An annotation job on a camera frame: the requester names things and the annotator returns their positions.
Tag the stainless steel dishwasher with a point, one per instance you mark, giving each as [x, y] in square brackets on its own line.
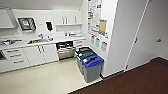
[65, 51]

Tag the black lid waste bin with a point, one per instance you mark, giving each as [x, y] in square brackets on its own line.
[81, 50]

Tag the white drawer stack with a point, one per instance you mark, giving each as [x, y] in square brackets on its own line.
[15, 58]
[80, 43]

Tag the green lid waste bin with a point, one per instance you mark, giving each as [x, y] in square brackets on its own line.
[86, 55]

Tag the blue print paper sheet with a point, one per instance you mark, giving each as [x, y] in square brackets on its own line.
[92, 39]

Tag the green print paper sheet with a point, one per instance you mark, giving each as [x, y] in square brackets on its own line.
[97, 42]

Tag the stack of white dishes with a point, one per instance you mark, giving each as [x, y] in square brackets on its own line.
[71, 34]

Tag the black print paper sheet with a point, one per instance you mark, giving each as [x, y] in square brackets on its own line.
[104, 46]

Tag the blue lid waste bin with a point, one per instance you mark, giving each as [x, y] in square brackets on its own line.
[92, 68]

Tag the black soap dispenser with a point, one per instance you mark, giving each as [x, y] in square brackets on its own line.
[49, 26]

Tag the white double-door sink cabinet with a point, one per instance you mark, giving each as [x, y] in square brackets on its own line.
[43, 53]

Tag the chrome faucet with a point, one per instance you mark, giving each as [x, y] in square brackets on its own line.
[41, 36]

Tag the steel paper towel dispenser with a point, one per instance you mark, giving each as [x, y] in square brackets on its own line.
[26, 24]

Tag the white door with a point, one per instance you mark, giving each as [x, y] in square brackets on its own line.
[150, 33]

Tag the dish rack with items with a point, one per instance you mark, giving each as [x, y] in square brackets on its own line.
[8, 42]

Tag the white three-door wall cabinet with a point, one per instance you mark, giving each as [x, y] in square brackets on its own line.
[68, 17]

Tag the white two-door wall cabinet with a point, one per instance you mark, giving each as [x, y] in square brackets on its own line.
[6, 18]

